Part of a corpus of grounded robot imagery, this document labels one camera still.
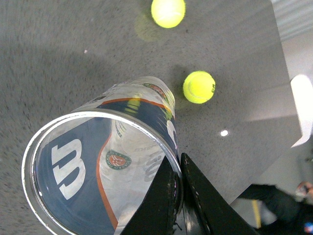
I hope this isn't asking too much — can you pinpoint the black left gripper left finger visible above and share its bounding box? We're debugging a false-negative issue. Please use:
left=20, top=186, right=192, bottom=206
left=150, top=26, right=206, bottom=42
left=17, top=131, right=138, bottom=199
left=122, top=158, right=177, bottom=235

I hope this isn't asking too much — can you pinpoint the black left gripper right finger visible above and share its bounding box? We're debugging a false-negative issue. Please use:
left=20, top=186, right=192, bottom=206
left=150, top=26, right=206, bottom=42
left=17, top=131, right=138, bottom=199
left=180, top=153, right=257, bottom=235

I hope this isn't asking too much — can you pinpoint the clear Wilson tennis can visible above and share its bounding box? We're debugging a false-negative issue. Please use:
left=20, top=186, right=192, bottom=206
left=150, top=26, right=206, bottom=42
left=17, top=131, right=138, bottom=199
left=22, top=76, right=182, bottom=235

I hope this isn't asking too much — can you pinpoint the near Wilson tennis ball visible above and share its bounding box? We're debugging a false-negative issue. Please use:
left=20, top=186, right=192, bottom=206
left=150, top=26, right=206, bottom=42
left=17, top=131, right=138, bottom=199
left=182, top=70, right=216, bottom=104

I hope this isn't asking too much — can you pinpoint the middle yellow tennis ball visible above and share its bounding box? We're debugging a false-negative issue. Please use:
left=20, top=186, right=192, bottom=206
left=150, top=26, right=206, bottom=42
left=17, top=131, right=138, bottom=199
left=151, top=0, right=186, bottom=28

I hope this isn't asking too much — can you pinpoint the person in dark clothes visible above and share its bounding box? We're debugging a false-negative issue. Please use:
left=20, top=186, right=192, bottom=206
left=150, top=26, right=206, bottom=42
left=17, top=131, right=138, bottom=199
left=239, top=184, right=313, bottom=235

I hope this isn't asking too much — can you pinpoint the white block beside table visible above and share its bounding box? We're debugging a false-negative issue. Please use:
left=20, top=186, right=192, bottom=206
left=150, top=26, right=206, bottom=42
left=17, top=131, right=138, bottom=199
left=290, top=74, right=313, bottom=148

